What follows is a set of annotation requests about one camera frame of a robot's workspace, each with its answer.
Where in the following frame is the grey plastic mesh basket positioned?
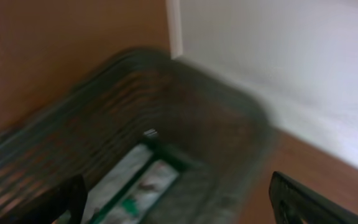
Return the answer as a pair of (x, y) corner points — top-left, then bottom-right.
(0, 48), (274, 223)

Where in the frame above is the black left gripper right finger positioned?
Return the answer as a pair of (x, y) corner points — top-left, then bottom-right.
(269, 171), (358, 224)

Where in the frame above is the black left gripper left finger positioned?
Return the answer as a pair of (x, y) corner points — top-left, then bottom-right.
(0, 174), (88, 224)

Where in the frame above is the green glove package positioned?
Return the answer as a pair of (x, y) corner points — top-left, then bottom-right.
(57, 141), (198, 224)

